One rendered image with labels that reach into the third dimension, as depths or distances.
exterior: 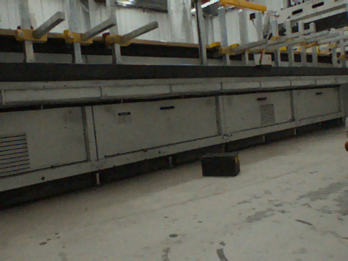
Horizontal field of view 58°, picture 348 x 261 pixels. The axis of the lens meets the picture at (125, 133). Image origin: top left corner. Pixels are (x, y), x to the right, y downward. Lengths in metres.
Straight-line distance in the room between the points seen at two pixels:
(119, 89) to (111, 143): 0.39
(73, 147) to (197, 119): 1.11
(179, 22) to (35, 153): 5.55
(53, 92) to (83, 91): 0.17
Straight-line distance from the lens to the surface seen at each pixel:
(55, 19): 1.35
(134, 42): 2.10
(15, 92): 1.52
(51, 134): 1.80
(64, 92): 1.60
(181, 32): 6.86
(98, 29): 1.53
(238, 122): 2.98
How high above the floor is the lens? 0.41
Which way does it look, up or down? 3 degrees down
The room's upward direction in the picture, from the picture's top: 6 degrees counter-clockwise
